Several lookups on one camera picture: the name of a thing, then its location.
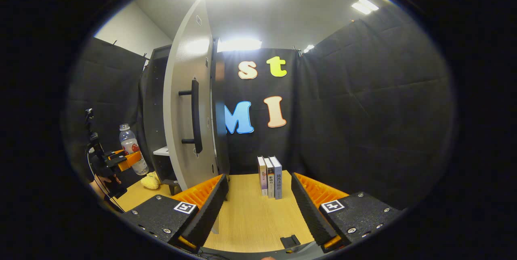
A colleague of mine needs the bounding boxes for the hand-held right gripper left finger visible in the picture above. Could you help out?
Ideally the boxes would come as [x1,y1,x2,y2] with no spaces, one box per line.
[121,173,230,254]

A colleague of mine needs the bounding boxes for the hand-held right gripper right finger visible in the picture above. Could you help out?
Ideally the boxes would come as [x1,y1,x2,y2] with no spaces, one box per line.
[291,172,406,254]

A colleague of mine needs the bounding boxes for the clear bottle with red label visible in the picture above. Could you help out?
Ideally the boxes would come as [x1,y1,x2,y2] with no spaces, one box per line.
[119,123,149,176]

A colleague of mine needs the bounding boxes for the grey cabinet door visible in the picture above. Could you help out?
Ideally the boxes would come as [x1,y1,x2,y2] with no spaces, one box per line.
[163,0,231,234]

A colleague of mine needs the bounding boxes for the black cabinet door handle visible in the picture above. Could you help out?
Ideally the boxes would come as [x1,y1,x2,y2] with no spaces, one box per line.
[179,77,203,154]

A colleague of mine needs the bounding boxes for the cream plush toy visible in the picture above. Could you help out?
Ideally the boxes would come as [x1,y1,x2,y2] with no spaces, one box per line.
[141,171,161,190]

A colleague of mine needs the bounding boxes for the black table clamp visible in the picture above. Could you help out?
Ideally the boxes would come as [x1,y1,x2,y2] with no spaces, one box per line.
[280,235,301,249]

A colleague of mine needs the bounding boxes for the pale blue book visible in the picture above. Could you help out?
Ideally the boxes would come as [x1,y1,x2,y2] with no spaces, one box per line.
[269,156,283,200]

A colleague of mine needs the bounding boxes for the white spine book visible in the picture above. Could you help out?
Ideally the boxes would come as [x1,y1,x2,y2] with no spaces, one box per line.
[263,157,275,199]

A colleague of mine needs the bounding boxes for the black backdrop cloth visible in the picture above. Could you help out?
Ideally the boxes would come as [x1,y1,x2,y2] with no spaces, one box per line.
[65,4,457,212]

